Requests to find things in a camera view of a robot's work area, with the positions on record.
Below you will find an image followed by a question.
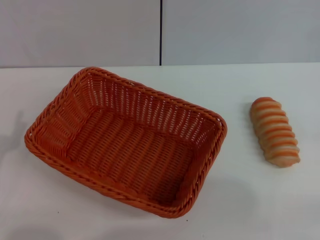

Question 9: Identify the orange woven plastic basket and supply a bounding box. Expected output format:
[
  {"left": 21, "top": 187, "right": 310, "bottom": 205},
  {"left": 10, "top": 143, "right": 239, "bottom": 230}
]
[{"left": 24, "top": 66, "right": 228, "bottom": 219}]

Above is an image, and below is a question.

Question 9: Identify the striped orange bread loaf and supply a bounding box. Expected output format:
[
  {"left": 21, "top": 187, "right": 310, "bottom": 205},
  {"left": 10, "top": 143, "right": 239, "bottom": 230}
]
[{"left": 250, "top": 96, "right": 301, "bottom": 168}]

